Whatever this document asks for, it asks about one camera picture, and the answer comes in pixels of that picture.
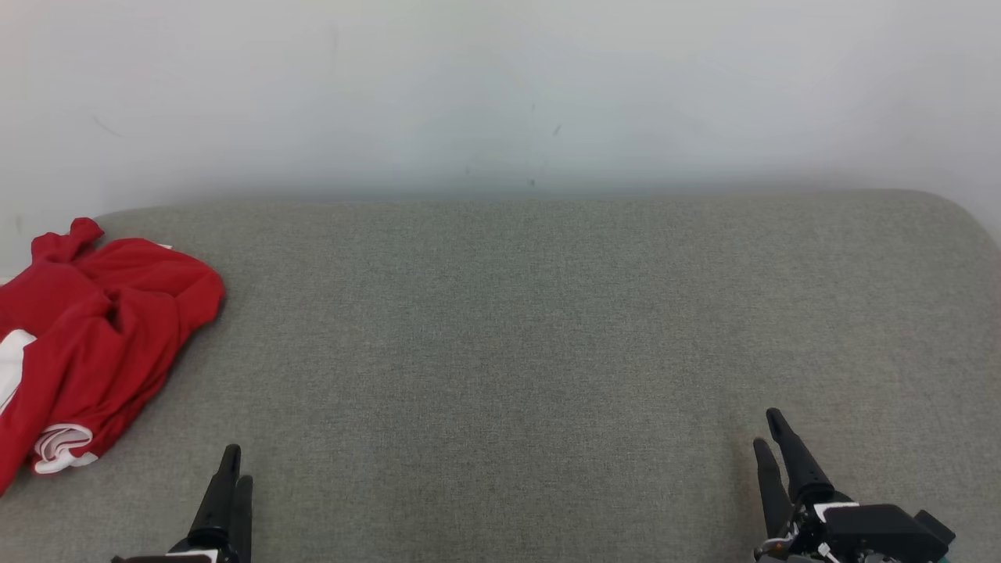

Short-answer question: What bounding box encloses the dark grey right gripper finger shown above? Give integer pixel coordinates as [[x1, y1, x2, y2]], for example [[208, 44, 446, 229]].
[[752, 437, 793, 541], [766, 407, 837, 506]]

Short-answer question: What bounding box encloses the red jersey with white sleeves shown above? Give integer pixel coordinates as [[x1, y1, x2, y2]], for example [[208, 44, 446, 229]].
[[0, 238, 227, 498]]

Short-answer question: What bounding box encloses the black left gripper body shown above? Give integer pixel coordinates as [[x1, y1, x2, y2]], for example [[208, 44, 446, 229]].
[[109, 539, 240, 563]]

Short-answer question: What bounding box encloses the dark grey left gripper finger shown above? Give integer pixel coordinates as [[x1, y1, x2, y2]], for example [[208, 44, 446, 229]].
[[190, 444, 242, 550], [231, 475, 253, 563]]

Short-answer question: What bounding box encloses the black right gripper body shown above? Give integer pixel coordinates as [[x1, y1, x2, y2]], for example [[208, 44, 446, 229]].
[[754, 490, 861, 563]]

